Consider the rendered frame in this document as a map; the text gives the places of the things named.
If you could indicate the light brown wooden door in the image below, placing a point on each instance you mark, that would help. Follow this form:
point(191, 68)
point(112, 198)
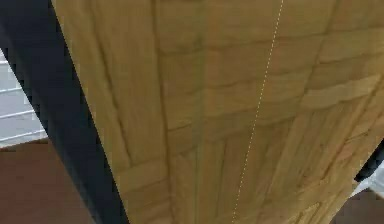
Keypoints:
point(213, 110)

